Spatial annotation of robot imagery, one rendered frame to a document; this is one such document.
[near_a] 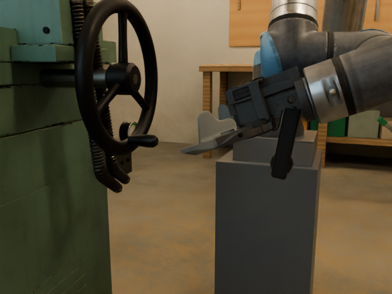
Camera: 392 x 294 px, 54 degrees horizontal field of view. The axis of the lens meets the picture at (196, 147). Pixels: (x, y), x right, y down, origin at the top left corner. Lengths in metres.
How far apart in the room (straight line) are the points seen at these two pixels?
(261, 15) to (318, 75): 3.46
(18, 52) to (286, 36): 0.47
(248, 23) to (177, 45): 0.81
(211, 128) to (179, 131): 3.75
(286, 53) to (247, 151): 0.55
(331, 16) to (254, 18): 2.92
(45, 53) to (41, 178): 0.26
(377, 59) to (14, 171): 0.63
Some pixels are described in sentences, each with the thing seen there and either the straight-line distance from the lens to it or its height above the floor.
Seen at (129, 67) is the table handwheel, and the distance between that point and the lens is 0.72.
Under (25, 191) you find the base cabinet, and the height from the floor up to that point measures 0.60.
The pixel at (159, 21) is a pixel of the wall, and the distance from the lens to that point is 4.40.
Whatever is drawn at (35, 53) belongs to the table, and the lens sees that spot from 0.74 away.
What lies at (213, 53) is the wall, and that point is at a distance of 4.15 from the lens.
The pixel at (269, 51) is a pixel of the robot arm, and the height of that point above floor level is 0.86.
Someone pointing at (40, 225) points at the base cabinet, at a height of 0.52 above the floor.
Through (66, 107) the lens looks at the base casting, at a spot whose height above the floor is 0.74.
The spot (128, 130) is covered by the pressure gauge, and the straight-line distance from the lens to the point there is 1.01.
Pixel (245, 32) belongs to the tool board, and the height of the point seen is 1.18.
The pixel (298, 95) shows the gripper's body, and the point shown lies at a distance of 0.58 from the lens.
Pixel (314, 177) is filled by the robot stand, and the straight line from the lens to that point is 1.14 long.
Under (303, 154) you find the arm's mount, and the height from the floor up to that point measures 0.59.
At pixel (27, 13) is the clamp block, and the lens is 0.78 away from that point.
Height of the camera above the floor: 0.83
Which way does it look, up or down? 12 degrees down
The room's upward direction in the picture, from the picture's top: straight up
